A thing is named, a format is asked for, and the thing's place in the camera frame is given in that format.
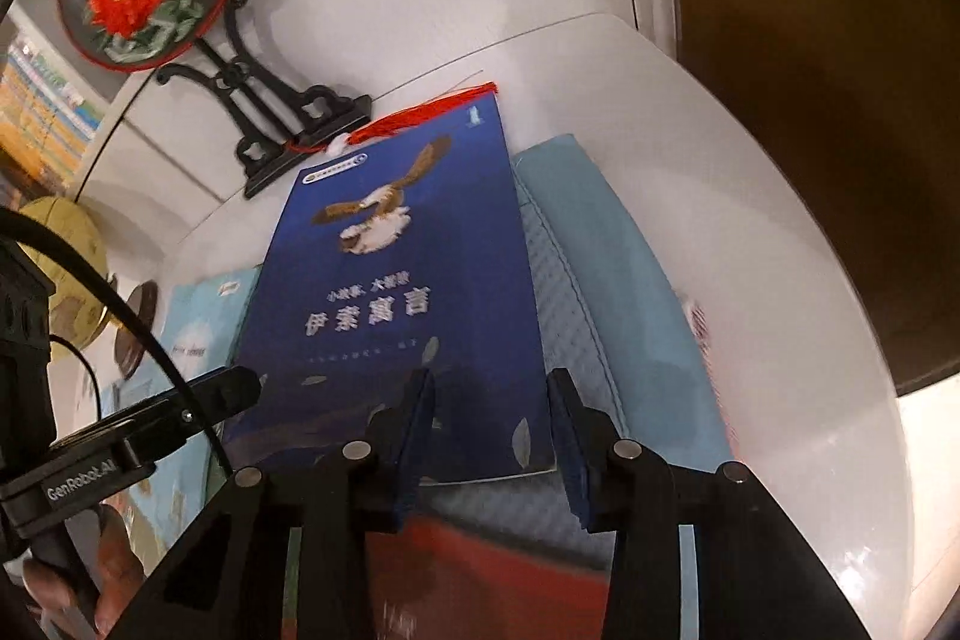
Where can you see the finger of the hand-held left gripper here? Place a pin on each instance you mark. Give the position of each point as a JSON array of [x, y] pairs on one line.
[[202, 400]]

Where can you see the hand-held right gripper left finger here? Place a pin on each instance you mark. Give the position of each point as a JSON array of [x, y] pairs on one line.
[[416, 460]]

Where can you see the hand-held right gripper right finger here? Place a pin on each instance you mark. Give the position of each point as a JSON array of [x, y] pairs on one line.
[[574, 460]]

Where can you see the light blue book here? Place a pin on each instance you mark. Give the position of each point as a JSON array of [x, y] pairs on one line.
[[199, 325]]

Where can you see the red book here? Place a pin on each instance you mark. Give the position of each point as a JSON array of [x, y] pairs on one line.
[[480, 580]]

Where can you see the navy eagle cover book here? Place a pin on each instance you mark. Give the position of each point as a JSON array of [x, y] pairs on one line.
[[397, 280]]

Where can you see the row of colourful shelf books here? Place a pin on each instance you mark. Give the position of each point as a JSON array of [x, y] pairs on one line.
[[45, 100]]

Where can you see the person's left hand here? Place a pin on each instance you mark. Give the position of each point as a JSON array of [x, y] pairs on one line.
[[120, 557]]

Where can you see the yellow desk globe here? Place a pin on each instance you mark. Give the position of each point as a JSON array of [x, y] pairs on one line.
[[67, 235]]

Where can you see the blue textured mat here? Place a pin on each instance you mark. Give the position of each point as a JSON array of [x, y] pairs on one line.
[[600, 250]]

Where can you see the red tassel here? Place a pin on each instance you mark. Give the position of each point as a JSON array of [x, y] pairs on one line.
[[420, 115]]

